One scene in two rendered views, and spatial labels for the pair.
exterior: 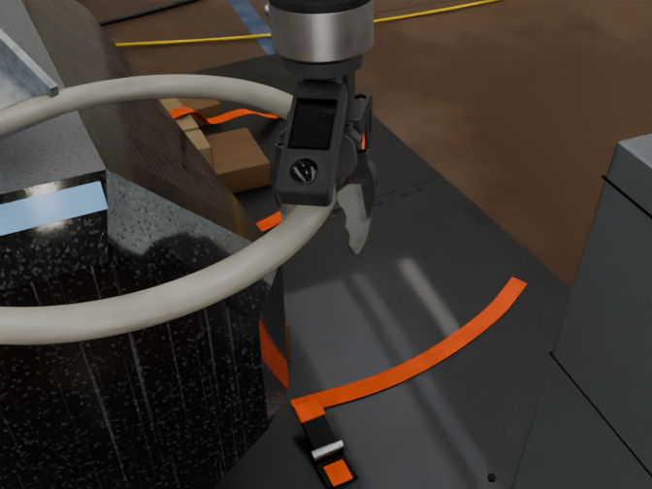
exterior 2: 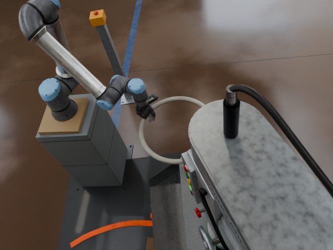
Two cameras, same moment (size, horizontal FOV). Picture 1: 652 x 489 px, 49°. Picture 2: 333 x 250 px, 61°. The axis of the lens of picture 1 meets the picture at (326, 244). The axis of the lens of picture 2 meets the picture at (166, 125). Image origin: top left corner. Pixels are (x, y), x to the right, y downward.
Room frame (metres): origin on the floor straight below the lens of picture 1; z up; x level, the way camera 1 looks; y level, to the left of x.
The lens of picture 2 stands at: (1.51, 0.81, 2.36)
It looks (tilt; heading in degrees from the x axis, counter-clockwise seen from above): 52 degrees down; 217
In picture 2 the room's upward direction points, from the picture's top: 16 degrees counter-clockwise
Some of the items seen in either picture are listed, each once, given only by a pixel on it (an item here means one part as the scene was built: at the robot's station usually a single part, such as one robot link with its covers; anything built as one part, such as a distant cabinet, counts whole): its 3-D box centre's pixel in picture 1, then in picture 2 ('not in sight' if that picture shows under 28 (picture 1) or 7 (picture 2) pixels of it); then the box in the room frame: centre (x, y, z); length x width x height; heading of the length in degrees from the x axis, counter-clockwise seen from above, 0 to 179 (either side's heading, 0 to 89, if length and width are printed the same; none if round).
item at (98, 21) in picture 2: not in sight; (115, 61); (-0.19, -0.86, 0.54); 0.20 x 0.20 x 1.09; 28
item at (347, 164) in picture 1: (327, 108); (143, 107); (0.60, 0.00, 1.02); 0.09 x 0.08 x 0.12; 166
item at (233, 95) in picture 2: not in sight; (231, 112); (1.07, 0.69, 1.79); 0.04 x 0.04 x 0.17
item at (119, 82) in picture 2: not in sight; (121, 85); (0.60, -0.11, 1.20); 0.12 x 0.12 x 0.09; 84
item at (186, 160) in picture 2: not in sight; (193, 179); (1.11, 0.56, 1.38); 0.08 x 0.03 x 0.28; 46
